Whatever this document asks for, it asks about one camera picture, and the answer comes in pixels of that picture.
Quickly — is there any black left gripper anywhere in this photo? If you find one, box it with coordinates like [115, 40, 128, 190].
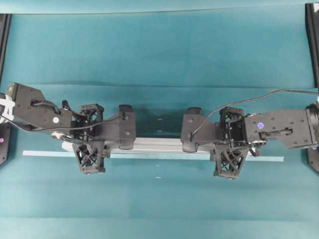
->
[63, 104, 120, 174]

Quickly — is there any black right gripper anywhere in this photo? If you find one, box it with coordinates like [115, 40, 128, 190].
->
[196, 107, 249, 179]

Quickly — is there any silver aluminium extrusion rail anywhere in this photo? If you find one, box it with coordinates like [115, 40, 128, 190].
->
[61, 136, 261, 154]

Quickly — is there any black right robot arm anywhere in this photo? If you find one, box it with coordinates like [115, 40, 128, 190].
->
[210, 103, 319, 179]

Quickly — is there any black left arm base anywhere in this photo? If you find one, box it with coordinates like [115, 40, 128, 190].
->
[0, 123, 11, 165]

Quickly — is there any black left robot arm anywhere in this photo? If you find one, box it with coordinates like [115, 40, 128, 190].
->
[0, 83, 108, 175]

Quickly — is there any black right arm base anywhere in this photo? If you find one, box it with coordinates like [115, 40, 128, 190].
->
[307, 147, 319, 173]

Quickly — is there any light blue tape strip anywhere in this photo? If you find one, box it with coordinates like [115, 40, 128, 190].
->
[22, 150, 284, 162]

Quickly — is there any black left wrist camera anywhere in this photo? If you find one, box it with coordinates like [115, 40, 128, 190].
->
[119, 105, 136, 150]

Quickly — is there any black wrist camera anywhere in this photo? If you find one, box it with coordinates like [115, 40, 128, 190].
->
[180, 107, 202, 153]
[119, 105, 136, 150]

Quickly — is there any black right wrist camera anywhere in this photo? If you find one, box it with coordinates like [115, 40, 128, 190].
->
[180, 107, 202, 153]

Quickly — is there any black right camera cable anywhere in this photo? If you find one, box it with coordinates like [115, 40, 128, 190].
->
[189, 89, 319, 136]

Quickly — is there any black left frame post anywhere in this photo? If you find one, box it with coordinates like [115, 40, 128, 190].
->
[0, 13, 12, 78]

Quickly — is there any black frame post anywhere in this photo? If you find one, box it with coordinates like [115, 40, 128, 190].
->
[305, 2, 319, 88]
[0, 13, 12, 78]

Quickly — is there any black right frame post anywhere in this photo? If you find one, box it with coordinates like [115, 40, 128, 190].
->
[305, 2, 319, 88]

